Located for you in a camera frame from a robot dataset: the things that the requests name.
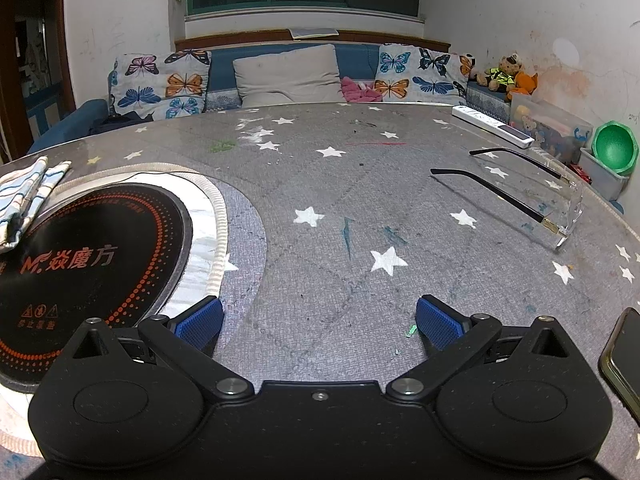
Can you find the pink cloth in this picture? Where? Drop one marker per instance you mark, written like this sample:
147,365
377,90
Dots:
357,91

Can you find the red toy car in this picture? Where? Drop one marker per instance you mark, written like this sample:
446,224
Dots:
580,172

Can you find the green plastic bowl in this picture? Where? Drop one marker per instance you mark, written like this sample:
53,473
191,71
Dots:
615,147

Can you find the panda plush toy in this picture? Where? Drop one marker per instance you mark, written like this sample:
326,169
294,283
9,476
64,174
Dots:
472,63

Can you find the grey book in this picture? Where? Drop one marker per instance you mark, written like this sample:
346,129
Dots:
315,33

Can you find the white power strip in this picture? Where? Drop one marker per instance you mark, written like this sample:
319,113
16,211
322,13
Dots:
492,125

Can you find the butterfly-print pillow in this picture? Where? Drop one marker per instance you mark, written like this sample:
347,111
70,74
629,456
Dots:
150,85
425,75

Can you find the grey star-print tablecloth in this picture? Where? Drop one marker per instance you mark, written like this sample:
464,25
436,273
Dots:
325,210

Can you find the brown teddy bear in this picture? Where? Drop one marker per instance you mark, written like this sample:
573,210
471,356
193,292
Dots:
506,74

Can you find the clear plastic toy box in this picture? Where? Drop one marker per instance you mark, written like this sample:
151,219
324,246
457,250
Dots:
550,125

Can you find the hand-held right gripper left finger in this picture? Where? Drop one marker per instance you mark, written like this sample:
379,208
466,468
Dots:
200,322

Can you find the wooden ledge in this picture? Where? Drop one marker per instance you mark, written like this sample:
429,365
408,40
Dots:
235,37

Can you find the grey pillow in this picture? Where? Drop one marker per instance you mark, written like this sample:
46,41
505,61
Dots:
285,75

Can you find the blue striped white cloth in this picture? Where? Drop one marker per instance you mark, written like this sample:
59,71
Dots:
27,190

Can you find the grey-blue plastic bin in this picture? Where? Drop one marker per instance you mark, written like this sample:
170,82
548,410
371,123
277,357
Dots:
605,180

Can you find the black smartphone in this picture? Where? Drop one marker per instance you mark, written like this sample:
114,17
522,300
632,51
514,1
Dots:
625,360

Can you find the dark wooden doorway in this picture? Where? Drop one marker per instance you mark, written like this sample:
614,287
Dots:
10,60

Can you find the blue sofa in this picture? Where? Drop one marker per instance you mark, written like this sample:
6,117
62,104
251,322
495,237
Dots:
355,60

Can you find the orange plush toy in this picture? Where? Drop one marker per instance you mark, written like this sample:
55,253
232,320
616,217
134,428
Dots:
525,84

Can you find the clear-frame eyeglasses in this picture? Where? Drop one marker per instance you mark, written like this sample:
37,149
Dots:
571,215

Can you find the round black induction cooker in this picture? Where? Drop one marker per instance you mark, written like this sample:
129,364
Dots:
100,260

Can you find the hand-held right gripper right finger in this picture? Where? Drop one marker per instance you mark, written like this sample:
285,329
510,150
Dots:
440,322

